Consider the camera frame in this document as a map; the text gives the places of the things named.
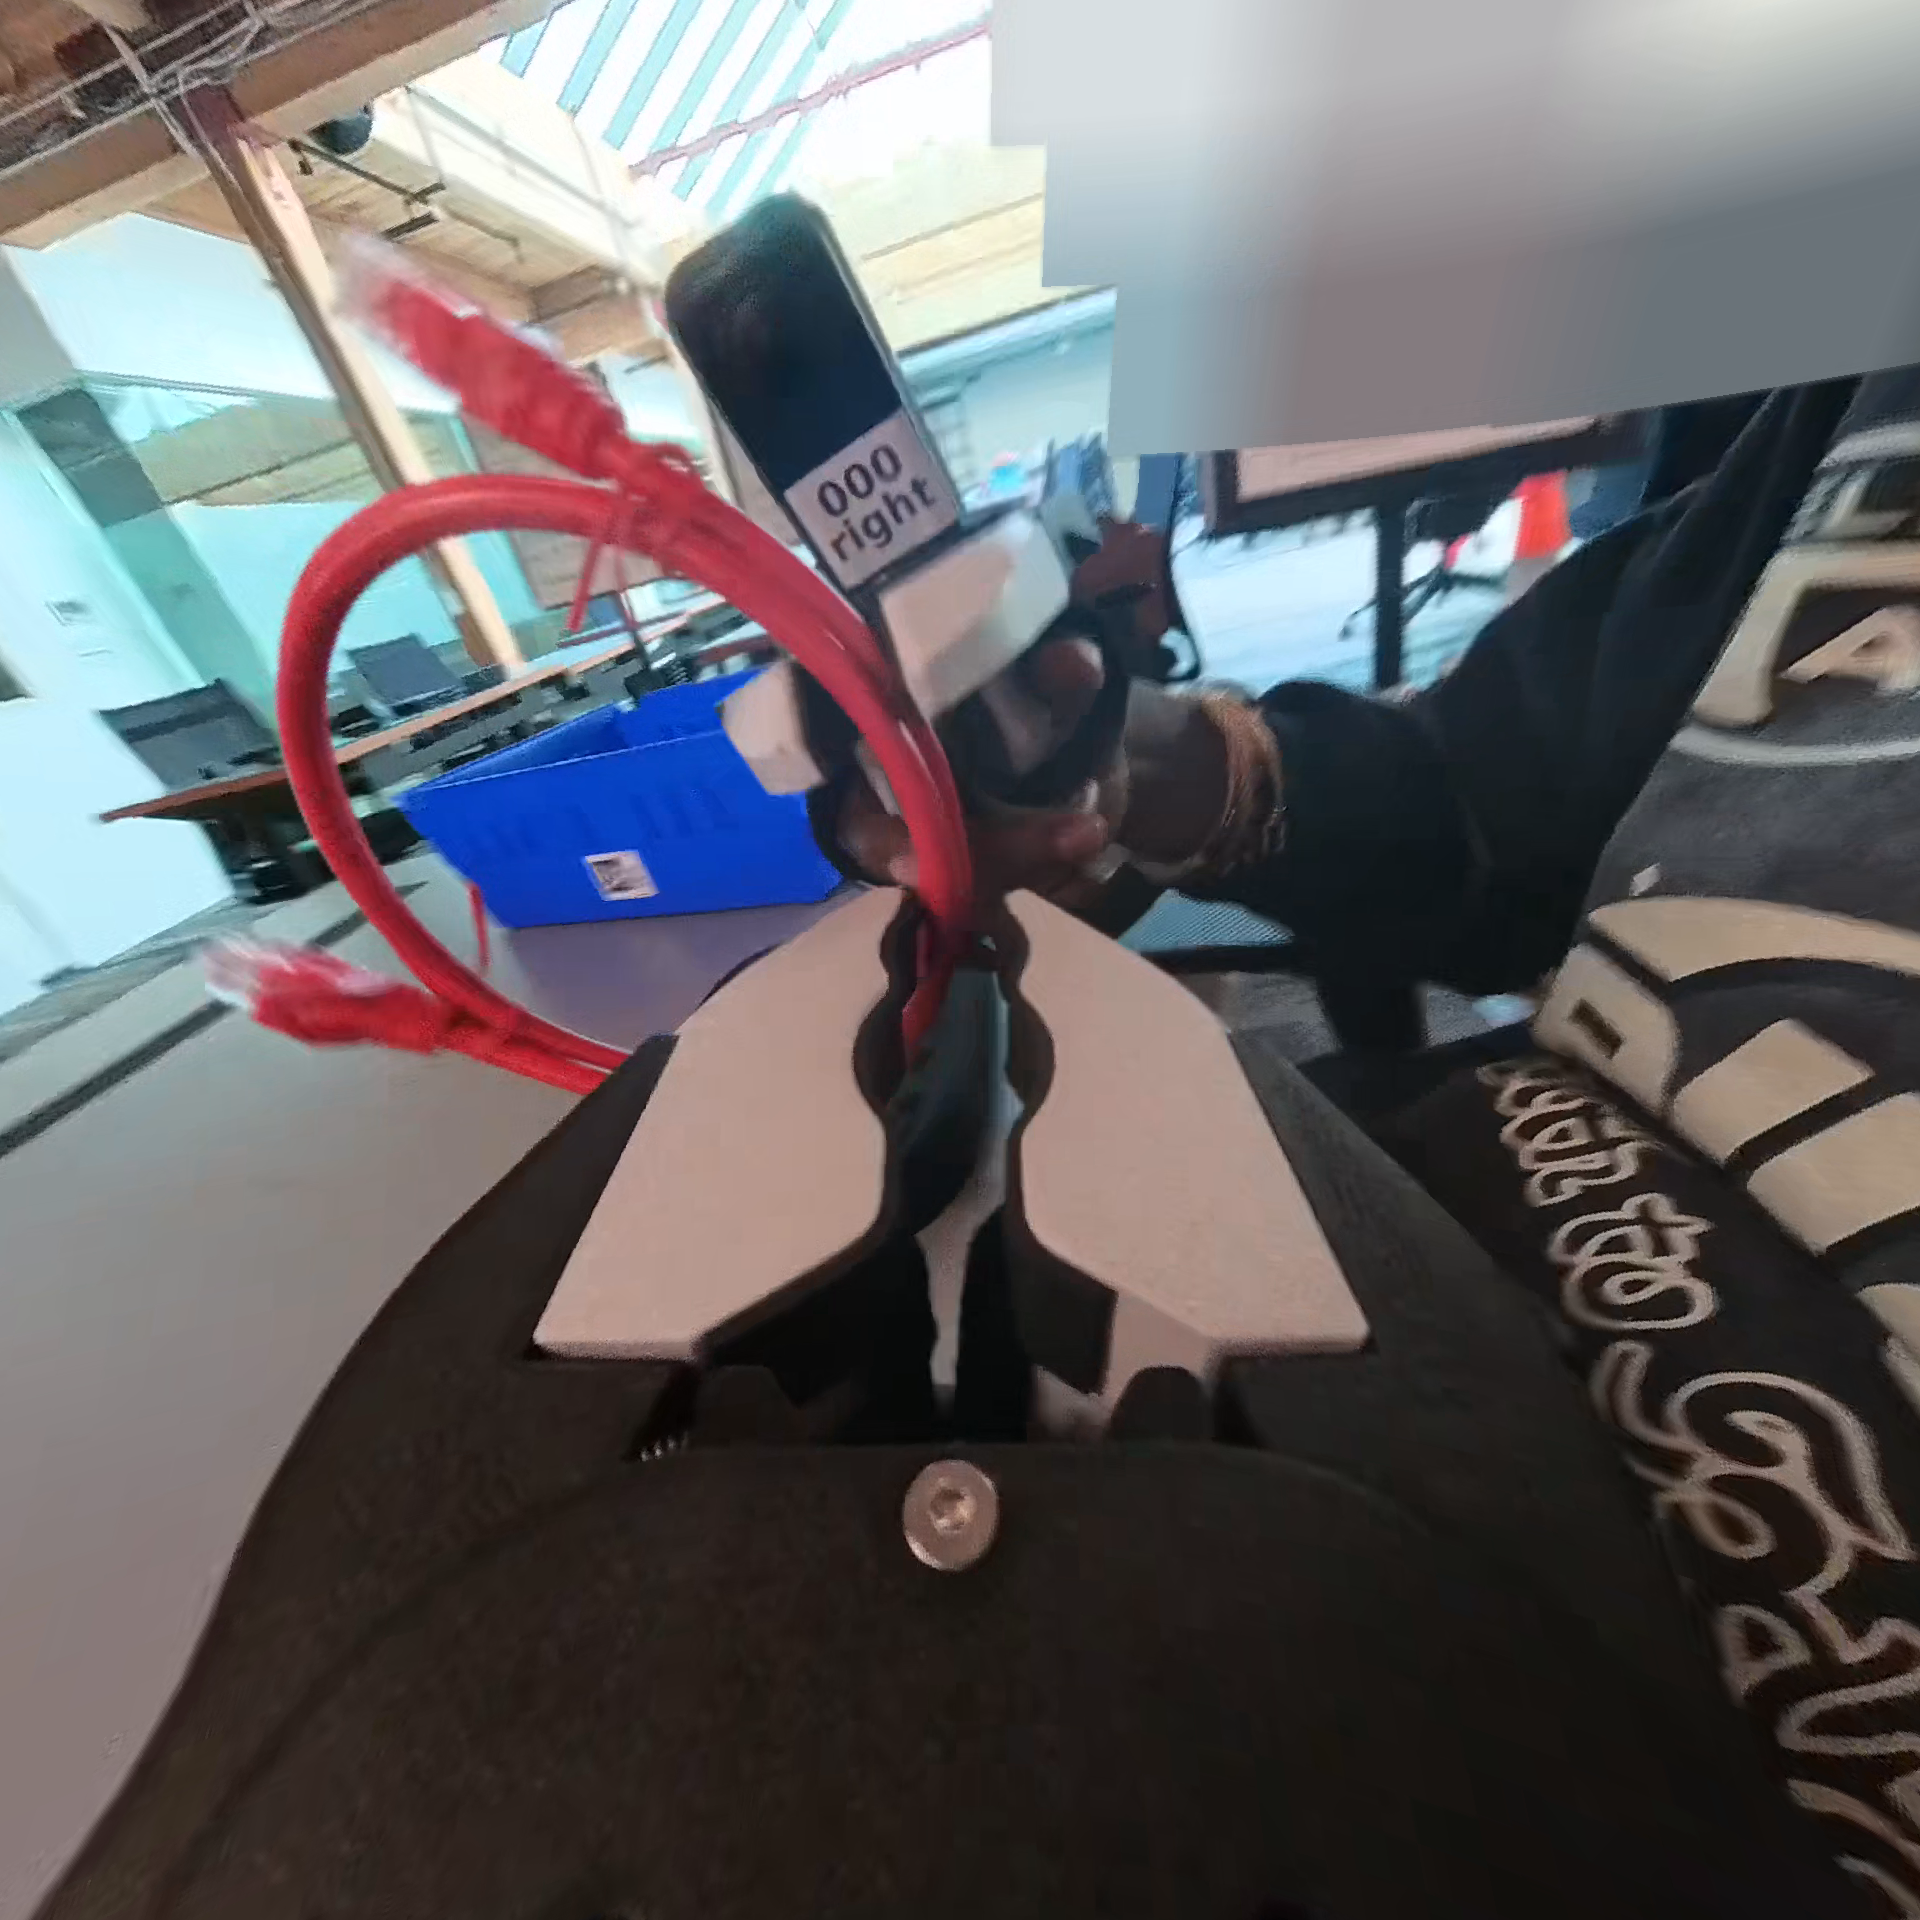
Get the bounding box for blue plastic bin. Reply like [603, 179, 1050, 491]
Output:
[400, 668, 848, 925]

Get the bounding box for red network cable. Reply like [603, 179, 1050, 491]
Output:
[206, 235, 977, 1097]

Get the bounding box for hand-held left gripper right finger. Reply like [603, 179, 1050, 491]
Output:
[1006, 892, 1375, 1412]

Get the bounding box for person's right hand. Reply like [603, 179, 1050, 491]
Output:
[812, 630, 1248, 933]

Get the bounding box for wooden support post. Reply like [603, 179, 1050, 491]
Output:
[182, 92, 529, 676]

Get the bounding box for black chair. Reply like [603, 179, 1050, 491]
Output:
[105, 685, 302, 902]

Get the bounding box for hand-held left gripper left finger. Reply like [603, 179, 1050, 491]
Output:
[536, 892, 926, 1396]

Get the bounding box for person's right forearm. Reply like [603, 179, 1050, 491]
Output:
[1275, 390, 1863, 1022]

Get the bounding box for long wooden office desk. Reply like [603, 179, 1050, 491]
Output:
[100, 614, 722, 828]

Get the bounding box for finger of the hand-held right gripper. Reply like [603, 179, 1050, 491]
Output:
[730, 660, 873, 801]

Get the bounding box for printed marker sign board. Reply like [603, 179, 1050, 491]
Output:
[1201, 416, 1654, 692]

